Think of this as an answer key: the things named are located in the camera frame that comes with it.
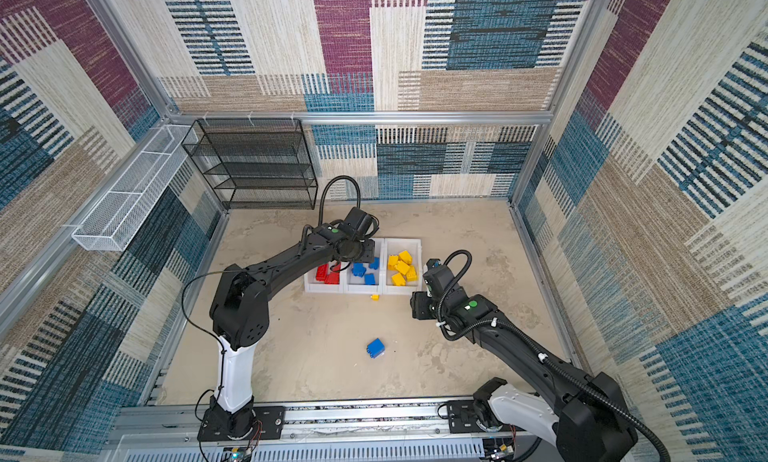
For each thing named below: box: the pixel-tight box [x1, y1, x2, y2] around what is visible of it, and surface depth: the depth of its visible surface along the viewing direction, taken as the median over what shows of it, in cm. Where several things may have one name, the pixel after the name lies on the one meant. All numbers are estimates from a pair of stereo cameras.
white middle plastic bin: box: [342, 237, 385, 295], surface depth 98 cm
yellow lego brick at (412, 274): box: [406, 265, 419, 282], surface depth 99 cm
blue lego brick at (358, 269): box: [351, 262, 367, 277], surface depth 101 cm
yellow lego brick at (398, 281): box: [391, 273, 407, 287], surface depth 98 cm
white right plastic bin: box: [382, 238, 423, 295], surface depth 98 cm
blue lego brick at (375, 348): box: [366, 338, 385, 359], surface depth 85 cm
